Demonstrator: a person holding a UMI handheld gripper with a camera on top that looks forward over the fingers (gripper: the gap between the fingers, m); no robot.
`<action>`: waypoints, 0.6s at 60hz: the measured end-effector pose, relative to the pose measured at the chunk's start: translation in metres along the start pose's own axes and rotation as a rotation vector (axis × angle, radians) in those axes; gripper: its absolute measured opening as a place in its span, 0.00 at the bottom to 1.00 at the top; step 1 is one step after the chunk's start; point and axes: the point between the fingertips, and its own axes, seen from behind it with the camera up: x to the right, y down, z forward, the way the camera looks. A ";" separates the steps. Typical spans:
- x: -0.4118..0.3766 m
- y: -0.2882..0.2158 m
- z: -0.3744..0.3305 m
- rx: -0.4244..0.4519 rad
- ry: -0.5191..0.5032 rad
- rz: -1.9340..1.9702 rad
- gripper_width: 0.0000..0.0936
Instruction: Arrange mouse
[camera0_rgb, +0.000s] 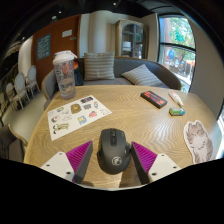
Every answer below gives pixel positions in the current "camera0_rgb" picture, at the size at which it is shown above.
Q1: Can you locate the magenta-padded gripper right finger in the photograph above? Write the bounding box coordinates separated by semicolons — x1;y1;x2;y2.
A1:
130;141;183;185

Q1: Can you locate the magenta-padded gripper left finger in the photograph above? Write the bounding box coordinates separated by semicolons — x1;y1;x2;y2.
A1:
39;140;94;185

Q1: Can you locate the black computer mouse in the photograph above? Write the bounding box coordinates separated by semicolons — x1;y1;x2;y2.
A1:
96;128;132;175

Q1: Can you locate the cat-shaped grey mouse pad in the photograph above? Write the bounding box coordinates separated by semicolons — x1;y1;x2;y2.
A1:
183;120;214;165

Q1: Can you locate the grey chair with wood rim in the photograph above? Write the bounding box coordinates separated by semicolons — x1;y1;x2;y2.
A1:
0;123;30;162

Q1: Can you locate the white sticker sheet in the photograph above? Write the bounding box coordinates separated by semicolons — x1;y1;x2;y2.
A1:
47;95;113;142

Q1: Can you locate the black and red flat box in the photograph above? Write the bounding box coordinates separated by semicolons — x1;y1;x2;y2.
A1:
140;90;168;109

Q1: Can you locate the small white tube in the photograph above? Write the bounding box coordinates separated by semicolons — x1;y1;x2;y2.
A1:
167;89;184;107

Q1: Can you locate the group of white chairs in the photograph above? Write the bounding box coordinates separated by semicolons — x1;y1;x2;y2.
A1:
3;64;40;111

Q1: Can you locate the clear shaker bottle white lid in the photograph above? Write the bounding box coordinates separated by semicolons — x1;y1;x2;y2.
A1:
52;50;78;101

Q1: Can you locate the black bag with orange item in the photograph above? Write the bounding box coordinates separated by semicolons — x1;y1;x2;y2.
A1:
73;59;85;87

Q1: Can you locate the striped flat cushion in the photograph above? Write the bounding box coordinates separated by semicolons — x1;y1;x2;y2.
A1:
120;63;164;88

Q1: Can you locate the grey curved sofa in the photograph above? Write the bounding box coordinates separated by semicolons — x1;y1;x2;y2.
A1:
41;56;183;111

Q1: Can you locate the striped square cushion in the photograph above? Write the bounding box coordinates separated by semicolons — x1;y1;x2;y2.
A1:
83;51;116;81

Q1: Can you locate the brown wooden door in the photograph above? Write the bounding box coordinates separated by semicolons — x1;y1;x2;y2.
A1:
31;14;82;89

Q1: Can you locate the blue poster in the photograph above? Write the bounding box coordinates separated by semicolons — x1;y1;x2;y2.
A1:
36;33;52;61

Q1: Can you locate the arched wooden shelf cabinet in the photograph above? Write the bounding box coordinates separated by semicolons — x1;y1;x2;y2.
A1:
114;18;149;62

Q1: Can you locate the white paper sign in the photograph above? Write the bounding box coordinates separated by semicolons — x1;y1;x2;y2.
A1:
61;29;73;38

